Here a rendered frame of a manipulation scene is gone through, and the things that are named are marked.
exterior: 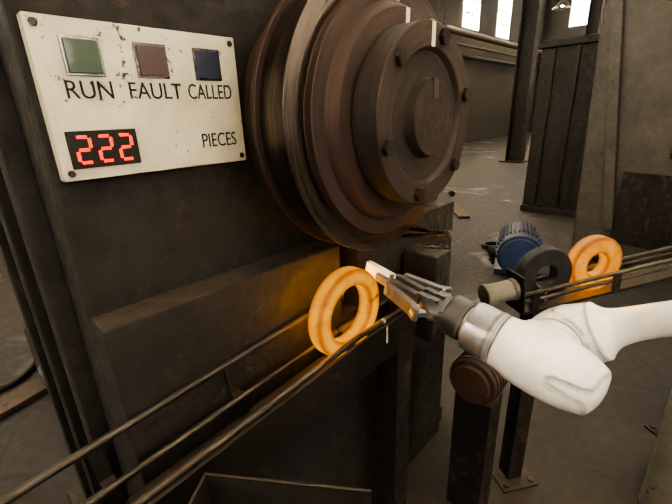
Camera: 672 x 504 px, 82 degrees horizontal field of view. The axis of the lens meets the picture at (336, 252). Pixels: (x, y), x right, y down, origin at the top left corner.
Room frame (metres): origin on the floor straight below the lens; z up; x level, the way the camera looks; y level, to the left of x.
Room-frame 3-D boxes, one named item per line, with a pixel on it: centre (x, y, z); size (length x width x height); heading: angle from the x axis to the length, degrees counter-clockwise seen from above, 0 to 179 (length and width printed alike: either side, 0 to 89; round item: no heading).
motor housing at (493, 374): (0.89, -0.40, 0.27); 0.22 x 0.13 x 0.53; 136
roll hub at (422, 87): (0.67, -0.15, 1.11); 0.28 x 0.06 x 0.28; 136
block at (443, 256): (0.92, -0.23, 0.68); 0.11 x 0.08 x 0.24; 46
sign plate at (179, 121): (0.57, 0.24, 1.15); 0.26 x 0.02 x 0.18; 136
